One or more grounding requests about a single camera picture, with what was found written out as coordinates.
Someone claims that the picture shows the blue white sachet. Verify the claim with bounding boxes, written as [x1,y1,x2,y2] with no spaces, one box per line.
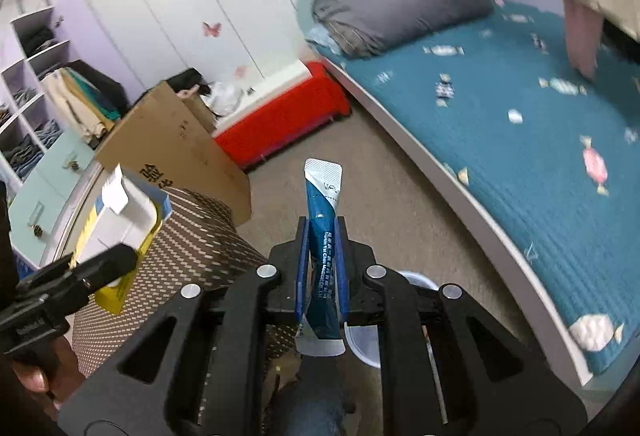
[295,159,345,358]

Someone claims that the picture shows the brown cardboard box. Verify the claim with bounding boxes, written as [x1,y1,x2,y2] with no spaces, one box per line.
[96,82,252,226]

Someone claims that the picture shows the person's left hand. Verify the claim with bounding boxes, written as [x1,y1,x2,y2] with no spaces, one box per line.
[11,336,86,419]

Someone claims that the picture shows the hanging clothes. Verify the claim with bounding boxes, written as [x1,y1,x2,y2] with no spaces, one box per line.
[40,66,127,150]

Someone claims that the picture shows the white open shelf unit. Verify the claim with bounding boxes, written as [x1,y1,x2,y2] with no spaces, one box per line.
[1,6,72,195]

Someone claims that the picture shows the white plastic trash bag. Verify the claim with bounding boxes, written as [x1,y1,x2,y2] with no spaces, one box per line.
[198,82,245,117]

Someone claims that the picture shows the grey folded blanket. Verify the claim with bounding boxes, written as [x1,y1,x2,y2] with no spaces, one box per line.
[314,0,494,58]

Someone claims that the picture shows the yellow white medicine box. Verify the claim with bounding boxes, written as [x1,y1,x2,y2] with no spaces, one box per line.
[69,163,175,316]

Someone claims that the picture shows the red white bench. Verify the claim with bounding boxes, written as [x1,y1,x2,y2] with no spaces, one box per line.
[215,62,352,169]

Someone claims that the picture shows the mint drawer cabinet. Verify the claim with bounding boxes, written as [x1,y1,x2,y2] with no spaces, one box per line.
[9,129,94,268]

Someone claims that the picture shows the brown polka dot tablecloth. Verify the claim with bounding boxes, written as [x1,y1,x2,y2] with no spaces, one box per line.
[72,188,267,376]

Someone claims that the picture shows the teal bed mattress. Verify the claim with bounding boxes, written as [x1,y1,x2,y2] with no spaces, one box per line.
[323,1,639,374]

